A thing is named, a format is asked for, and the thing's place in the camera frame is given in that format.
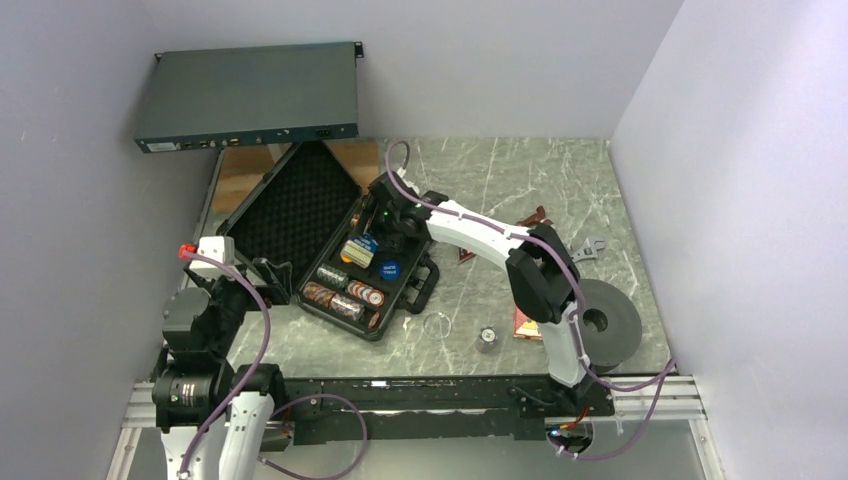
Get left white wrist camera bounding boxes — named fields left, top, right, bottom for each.
left=178, top=236, right=235, bottom=279

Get wooden board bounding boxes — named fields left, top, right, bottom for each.
left=211, top=140, right=379, bottom=215

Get brown pipe fitting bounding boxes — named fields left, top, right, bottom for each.
left=516, top=206, right=553, bottom=228

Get orange blue chip stack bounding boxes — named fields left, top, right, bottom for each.
left=329, top=295, right=365, bottom=322

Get grey chip stack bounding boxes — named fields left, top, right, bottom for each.
left=474, top=327, right=498, bottom=354

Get blue white card deck box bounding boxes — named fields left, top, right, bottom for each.
left=339, top=235, right=378, bottom=268

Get red triangular all-in marker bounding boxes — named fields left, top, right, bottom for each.
left=457, top=248, right=475, bottom=264

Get blue small blind button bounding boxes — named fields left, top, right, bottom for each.
left=379, top=260, right=402, bottom=281

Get dark grey disc weight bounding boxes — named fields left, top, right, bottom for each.
left=580, top=279, right=642, bottom=374

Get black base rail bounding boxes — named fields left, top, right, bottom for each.
left=271, top=374, right=615, bottom=446

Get dark green rack unit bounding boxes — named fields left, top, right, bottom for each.
left=133, top=41, right=365, bottom=153

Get red card deck box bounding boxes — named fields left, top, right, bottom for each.
left=513, top=307, right=542, bottom=340

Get black poker chip case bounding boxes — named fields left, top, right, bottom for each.
left=217, top=141, right=440, bottom=342

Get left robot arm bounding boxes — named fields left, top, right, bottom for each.
left=151, top=258, right=292, bottom=479

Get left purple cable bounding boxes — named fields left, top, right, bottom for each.
left=173, top=248, right=369, bottom=480

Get red yellow blue chip stack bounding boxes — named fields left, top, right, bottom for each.
left=301, top=281, right=337, bottom=308

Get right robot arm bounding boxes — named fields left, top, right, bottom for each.
left=368, top=171, right=590, bottom=415

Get red white loose chips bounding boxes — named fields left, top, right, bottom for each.
left=346, top=280, right=385, bottom=307

